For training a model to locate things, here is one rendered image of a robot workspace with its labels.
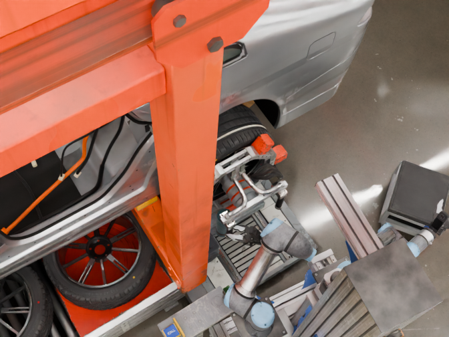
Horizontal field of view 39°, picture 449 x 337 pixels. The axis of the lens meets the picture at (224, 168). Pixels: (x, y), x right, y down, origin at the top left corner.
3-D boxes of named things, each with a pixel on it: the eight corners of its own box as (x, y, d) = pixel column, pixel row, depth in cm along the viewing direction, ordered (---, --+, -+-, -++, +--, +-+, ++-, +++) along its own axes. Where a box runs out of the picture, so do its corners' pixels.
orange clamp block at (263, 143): (258, 144, 344) (267, 133, 339) (266, 154, 341) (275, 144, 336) (250, 145, 339) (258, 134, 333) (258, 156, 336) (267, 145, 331)
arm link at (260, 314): (264, 335, 312) (266, 330, 300) (242, 320, 315) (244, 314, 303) (276, 316, 317) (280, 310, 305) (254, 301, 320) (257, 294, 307)
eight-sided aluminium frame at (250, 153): (263, 174, 388) (274, 132, 339) (269, 182, 386) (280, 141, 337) (188, 217, 374) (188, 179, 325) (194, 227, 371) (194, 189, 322)
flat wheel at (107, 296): (103, 189, 412) (98, 174, 391) (178, 253, 396) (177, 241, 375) (27, 263, 389) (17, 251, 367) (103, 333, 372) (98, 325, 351)
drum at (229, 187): (238, 176, 365) (240, 165, 352) (258, 204, 358) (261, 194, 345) (218, 187, 361) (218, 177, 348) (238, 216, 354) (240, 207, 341)
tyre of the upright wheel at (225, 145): (140, 160, 335) (175, 189, 397) (162, 194, 327) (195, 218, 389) (240, 87, 334) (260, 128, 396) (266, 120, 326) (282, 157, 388)
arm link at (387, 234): (347, 250, 282) (376, 233, 325) (365, 268, 278) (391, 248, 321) (365, 233, 277) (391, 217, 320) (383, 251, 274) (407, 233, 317)
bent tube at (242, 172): (264, 159, 348) (266, 150, 339) (284, 186, 341) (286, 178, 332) (238, 174, 343) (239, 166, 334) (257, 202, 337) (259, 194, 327)
